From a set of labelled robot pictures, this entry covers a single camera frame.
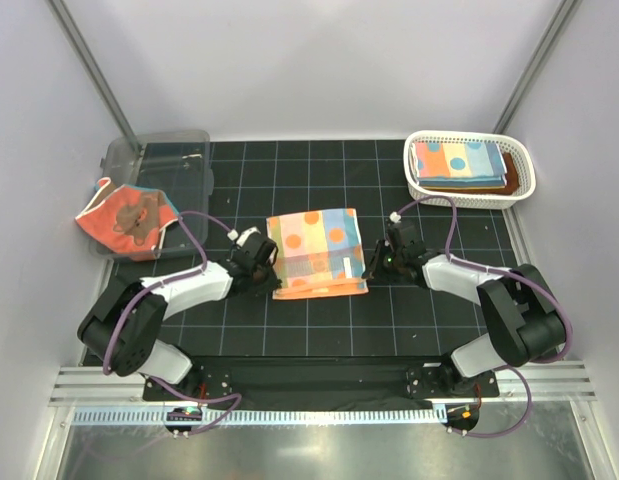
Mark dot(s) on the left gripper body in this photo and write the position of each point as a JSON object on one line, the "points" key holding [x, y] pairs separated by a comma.
{"points": [[260, 283]]}

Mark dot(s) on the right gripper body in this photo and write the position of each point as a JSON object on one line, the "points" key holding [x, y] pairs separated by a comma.
{"points": [[392, 263]]}

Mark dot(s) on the peach dotted towel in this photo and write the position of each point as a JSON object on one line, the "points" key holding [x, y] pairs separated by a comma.
{"points": [[320, 254]]}

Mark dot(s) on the light blue dotted towel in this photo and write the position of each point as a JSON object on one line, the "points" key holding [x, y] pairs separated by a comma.
{"points": [[457, 161]]}

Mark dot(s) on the salmon pink towel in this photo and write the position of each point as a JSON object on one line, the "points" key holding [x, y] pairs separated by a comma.
{"points": [[128, 220]]}

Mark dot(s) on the brown towel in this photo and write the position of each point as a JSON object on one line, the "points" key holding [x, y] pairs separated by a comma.
{"points": [[511, 177]]}

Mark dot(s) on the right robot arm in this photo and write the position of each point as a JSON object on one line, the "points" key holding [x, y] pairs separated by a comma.
{"points": [[524, 321]]}

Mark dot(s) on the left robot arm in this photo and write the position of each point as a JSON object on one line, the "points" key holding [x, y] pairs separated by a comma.
{"points": [[122, 327]]}

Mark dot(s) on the white perforated basket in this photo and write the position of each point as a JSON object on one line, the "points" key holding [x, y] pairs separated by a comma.
{"points": [[521, 158]]}

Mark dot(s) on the clear plastic bin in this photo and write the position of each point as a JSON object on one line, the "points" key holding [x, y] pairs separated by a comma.
{"points": [[177, 164]]}

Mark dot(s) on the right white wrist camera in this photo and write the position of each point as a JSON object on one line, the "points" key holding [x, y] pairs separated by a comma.
{"points": [[394, 218]]}

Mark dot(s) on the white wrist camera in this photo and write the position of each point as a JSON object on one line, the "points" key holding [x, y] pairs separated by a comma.
{"points": [[250, 240], [394, 218]]}

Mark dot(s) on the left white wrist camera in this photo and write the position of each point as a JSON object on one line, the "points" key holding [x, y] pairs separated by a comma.
{"points": [[250, 240]]}

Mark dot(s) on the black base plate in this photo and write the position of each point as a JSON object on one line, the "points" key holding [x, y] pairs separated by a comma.
{"points": [[330, 378]]}

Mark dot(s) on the white slotted cable duct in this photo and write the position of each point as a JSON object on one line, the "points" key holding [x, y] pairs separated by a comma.
{"points": [[191, 416]]}

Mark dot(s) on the aluminium rail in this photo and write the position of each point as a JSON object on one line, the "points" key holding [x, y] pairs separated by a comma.
{"points": [[561, 381]]}

